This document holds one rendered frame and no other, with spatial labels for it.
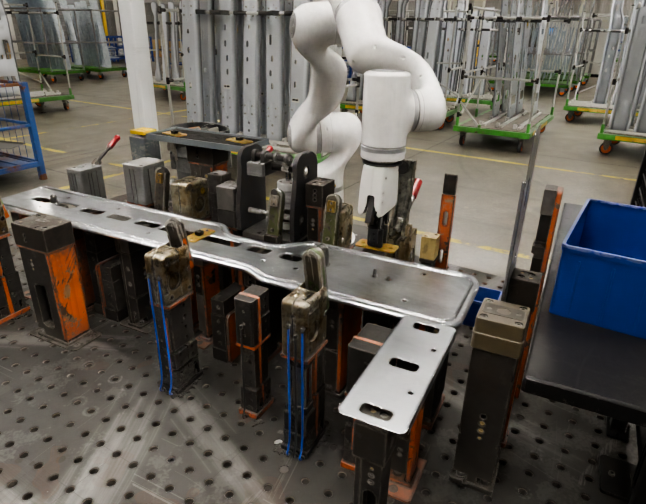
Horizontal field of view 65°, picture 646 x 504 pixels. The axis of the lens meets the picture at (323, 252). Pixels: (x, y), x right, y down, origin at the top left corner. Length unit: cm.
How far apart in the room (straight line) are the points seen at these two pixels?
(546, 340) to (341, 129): 94
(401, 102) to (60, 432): 95
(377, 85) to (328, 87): 52
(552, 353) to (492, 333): 9
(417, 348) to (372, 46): 56
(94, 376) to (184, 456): 37
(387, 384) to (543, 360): 24
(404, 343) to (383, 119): 39
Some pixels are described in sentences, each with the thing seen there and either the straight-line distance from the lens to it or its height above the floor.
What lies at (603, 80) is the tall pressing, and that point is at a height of 69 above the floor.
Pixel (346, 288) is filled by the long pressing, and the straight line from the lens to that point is 103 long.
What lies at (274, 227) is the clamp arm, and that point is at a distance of 131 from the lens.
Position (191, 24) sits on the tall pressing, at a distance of 604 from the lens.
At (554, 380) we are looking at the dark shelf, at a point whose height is 103.
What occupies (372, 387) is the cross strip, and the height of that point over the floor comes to 100.
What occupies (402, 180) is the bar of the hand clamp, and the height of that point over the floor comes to 117.
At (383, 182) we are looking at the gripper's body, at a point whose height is 122.
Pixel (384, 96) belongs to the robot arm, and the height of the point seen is 137.
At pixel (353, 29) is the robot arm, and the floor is 148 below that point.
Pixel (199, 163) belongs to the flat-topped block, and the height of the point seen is 109.
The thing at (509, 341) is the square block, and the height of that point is 103.
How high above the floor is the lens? 148
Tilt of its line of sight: 24 degrees down
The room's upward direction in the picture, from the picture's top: 1 degrees clockwise
